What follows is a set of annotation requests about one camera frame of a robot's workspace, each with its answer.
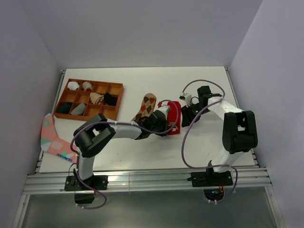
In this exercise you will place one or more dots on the beige red rolled sock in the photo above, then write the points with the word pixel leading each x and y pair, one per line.
pixel 88 87

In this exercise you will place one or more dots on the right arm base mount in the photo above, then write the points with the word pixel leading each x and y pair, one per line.
pixel 211 179

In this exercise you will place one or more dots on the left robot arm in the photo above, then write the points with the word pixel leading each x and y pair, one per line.
pixel 96 133

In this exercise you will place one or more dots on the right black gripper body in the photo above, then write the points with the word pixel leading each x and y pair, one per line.
pixel 192 111

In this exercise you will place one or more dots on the pink patterned sock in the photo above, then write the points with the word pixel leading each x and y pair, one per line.
pixel 51 143

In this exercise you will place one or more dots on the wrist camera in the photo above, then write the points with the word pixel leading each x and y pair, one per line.
pixel 186 98
pixel 164 109

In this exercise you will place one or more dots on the dark teal rolled sock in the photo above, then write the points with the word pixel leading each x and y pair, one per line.
pixel 65 108

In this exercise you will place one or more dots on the grey rolled sock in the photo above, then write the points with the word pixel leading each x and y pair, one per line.
pixel 79 110

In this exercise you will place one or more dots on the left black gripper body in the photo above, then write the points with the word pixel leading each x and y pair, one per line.
pixel 161 128

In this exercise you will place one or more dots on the black rolled sock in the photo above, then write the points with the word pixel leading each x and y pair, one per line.
pixel 110 99

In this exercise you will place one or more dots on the aluminium frame rail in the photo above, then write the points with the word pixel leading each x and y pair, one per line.
pixel 148 180

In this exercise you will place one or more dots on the white rolled sock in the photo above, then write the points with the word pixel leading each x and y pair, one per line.
pixel 73 85

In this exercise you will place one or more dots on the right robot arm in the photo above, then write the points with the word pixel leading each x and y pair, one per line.
pixel 239 133

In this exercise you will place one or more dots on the brown argyle sock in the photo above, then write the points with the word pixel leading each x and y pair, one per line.
pixel 147 106

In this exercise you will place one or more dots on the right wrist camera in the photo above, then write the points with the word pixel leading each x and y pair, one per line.
pixel 186 98

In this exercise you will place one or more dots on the orange compartment tray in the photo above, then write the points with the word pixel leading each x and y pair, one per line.
pixel 81 96

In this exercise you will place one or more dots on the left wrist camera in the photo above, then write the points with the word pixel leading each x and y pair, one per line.
pixel 164 109

